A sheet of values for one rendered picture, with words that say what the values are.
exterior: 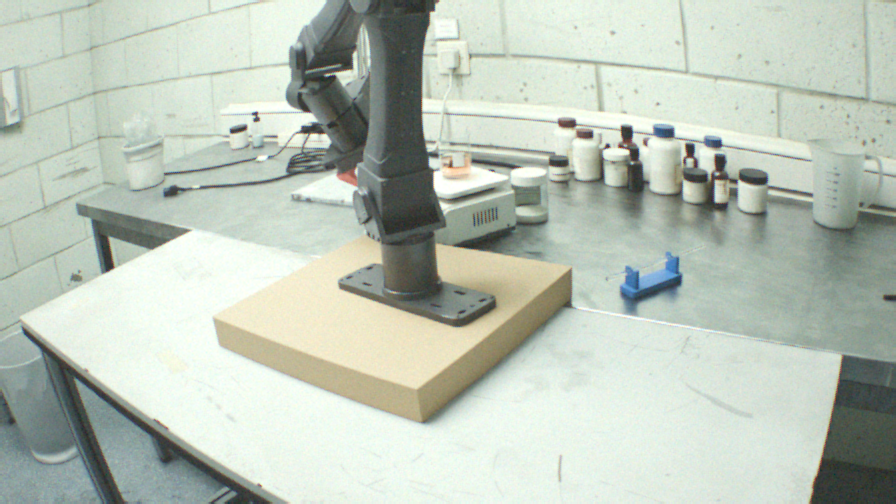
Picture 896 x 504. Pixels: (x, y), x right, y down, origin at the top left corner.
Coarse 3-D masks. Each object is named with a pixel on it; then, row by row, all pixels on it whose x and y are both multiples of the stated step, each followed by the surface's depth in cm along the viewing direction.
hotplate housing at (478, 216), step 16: (480, 192) 118; (496, 192) 118; (512, 192) 119; (448, 208) 114; (464, 208) 115; (480, 208) 116; (496, 208) 118; (512, 208) 120; (448, 224) 114; (464, 224) 115; (480, 224) 117; (496, 224) 119; (512, 224) 121; (448, 240) 114; (464, 240) 116; (480, 240) 118
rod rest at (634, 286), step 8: (672, 264) 99; (632, 272) 95; (656, 272) 100; (664, 272) 100; (672, 272) 99; (680, 272) 99; (632, 280) 96; (640, 280) 98; (648, 280) 98; (656, 280) 97; (664, 280) 97; (672, 280) 98; (680, 280) 99; (624, 288) 97; (632, 288) 96; (640, 288) 96; (648, 288) 96; (656, 288) 97; (632, 296) 95
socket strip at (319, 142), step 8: (280, 136) 199; (288, 136) 197; (296, 136) 195; (304, 136) 194; (312, 136) 192; (320, 136) 190; (280, 144) 200; (288, 144) 198; (296, 144) 196; (312, 144) 193; (320, 144) 191; (328, 144) 190
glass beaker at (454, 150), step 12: (444, 132) 121; (456, 132) 121; (468, 132) 119; (444, 144) 117; (456, 144) 117; (468, 144) 118; (444, 156) 118; (456, 156) 117; (468, 156) 118; (444, 168) 119; (456, 168) 118; (468, 168) 119; (444, 180) 120; (456, 180) 119
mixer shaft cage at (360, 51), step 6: (360, 30) 144; (360, 36) 144; (360, 42) 145; (366, 42) 147; (360, 48) 145; (366, 48) 148; (360, 54) 146; (366, 54) 148; (360, 60) 146; (366, 60) 148; (360, 66) 147; (366, 66) 149; (360, 72) 151; (366, 72) 149
